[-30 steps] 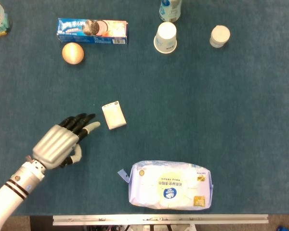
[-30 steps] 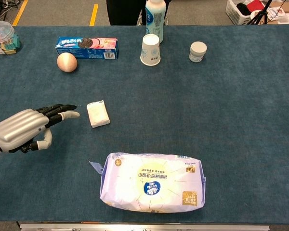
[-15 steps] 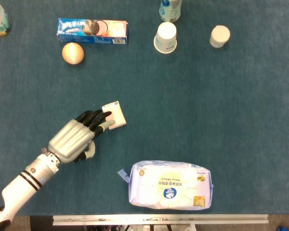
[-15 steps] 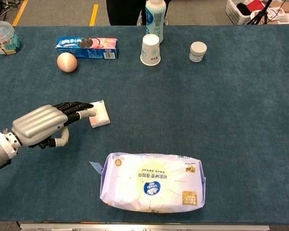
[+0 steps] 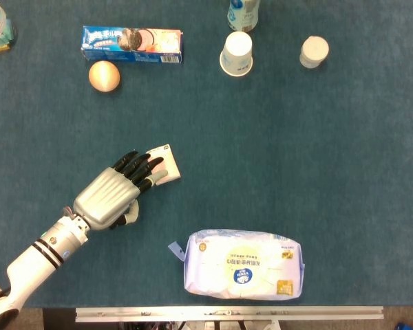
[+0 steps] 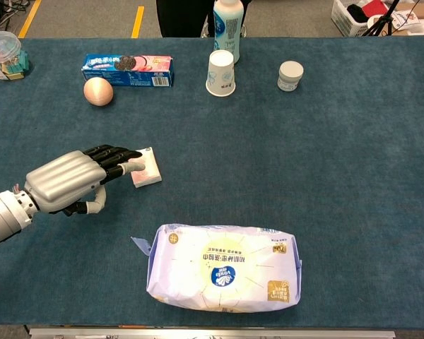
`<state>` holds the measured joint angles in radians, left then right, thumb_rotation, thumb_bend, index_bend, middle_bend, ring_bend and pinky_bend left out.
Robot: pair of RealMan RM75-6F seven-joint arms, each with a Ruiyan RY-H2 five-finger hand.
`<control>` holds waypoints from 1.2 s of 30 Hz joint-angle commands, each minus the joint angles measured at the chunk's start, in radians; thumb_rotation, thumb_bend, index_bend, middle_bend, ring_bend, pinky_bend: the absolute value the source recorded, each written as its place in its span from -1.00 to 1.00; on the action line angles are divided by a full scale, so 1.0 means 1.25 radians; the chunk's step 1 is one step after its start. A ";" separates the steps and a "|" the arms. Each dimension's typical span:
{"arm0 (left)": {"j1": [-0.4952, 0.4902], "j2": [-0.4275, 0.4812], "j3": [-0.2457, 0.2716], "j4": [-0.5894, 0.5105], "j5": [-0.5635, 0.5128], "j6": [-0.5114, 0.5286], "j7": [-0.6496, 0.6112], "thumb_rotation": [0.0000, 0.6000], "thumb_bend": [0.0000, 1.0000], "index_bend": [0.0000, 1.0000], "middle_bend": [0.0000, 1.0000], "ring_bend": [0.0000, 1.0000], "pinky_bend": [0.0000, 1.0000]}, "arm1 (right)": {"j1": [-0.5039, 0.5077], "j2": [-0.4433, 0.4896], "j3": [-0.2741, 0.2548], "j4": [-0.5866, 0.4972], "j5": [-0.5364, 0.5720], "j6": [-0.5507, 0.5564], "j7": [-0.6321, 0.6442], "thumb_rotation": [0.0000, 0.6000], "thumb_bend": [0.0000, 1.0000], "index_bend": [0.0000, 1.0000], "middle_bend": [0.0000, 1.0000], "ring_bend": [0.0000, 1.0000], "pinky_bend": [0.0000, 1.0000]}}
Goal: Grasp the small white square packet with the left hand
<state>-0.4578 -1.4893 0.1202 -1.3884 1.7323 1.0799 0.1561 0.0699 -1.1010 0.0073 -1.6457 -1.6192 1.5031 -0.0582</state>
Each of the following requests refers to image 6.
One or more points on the person's dark legs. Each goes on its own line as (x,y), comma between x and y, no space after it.
(183,17)

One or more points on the small white packet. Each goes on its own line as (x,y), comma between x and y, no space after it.
(149,173)

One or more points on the large purple wet wipes pack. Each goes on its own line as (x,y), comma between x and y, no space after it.
(222,268)

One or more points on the clear jar of coloured blocks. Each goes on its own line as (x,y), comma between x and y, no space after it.
(3,54)

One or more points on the tan egg-shaped ball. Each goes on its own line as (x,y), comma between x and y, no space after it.
(98,91)

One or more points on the small white lidded jar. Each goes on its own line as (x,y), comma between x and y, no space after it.
(290,76)

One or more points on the silver table edge rail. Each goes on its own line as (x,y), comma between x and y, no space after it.
(212,333)

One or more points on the blue cookie box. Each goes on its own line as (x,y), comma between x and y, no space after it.
(127,70)

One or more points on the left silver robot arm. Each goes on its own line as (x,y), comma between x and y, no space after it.
(5,215)

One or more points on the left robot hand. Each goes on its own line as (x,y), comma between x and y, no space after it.
(70,178)

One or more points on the white plastic basket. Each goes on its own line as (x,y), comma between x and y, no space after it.
(353,19)

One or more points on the white blue drink bottle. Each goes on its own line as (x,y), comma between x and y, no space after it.
(228,28)

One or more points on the black tripod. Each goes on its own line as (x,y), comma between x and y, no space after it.
(381,21)

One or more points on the white paper cup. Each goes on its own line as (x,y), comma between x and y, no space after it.
(220,73)

